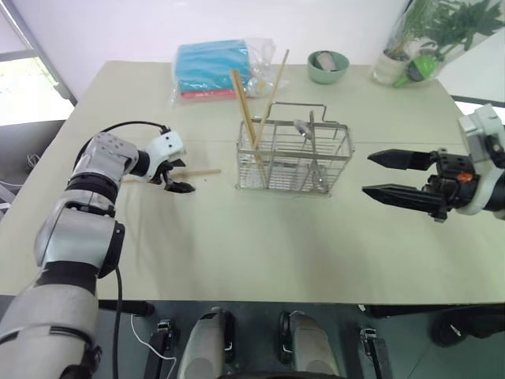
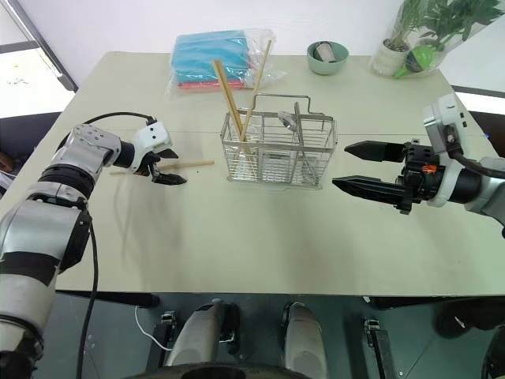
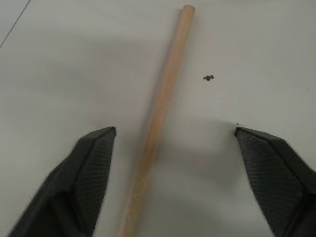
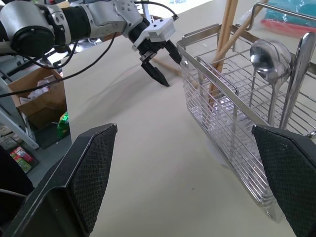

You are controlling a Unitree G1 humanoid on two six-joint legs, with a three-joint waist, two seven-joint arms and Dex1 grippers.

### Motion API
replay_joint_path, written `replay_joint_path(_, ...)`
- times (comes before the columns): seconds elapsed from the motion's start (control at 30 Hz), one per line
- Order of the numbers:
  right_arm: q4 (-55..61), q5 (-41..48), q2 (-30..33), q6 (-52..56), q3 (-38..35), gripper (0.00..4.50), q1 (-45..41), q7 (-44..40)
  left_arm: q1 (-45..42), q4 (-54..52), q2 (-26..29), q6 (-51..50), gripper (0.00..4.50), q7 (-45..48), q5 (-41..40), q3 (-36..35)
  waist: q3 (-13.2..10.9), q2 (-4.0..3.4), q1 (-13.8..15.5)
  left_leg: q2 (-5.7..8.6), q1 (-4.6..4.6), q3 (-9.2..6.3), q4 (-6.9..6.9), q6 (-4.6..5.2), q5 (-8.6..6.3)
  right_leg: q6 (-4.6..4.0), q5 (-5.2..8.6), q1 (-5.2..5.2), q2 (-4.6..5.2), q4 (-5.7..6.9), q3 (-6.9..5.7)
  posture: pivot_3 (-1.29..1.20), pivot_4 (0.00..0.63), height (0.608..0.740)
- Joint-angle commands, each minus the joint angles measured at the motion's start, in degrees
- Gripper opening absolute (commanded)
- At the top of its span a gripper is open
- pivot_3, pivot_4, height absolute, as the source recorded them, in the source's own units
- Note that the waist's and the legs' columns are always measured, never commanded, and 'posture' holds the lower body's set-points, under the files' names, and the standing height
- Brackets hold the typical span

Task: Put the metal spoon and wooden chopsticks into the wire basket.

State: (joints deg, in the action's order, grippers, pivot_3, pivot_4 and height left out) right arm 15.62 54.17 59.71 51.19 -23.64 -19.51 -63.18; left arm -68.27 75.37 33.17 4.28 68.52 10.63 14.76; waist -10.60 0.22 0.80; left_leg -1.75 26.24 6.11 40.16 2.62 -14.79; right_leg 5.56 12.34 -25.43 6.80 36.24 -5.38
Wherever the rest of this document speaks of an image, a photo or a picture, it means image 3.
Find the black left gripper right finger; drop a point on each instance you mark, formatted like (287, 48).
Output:
(274, 177)

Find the small dark debris speck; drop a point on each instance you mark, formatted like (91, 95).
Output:
(209, 78)

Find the wooden chopstick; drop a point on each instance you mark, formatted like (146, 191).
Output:
(158, 123)

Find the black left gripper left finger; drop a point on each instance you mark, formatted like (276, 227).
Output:
(74, 182)

